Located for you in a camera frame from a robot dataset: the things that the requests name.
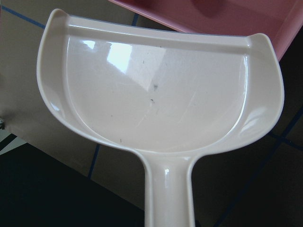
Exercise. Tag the pink plastic bin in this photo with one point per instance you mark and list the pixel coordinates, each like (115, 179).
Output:
(280, 20)

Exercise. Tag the beige plastic dustpan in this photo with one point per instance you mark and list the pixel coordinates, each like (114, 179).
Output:
(169, 98)

